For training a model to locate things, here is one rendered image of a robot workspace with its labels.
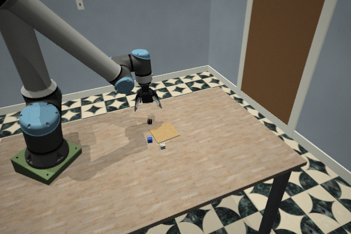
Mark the tan square mat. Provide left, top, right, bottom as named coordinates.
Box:
left=149, top=122, right=180, bottom=144

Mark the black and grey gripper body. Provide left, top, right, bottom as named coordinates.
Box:
left=138, top=82, right=153, bottom=104

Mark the white die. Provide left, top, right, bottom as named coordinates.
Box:
left=160, top=143, right=166, bottom=150

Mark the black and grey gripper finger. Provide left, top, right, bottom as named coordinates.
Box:
left=152, top=90, right=162, bottom=109
left=134, top=92, right=140, bottom=112

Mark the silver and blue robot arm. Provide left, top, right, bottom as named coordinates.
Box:
left=0, top=0, right=153, bottom=169

